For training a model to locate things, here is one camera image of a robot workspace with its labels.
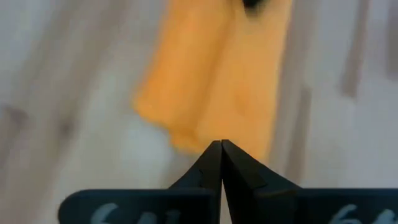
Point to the orange microfiber towel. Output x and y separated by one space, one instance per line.
217 77

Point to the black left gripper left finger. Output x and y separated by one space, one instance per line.
174 205

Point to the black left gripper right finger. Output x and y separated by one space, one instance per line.
280 205

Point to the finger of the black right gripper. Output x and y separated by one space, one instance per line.
252 2

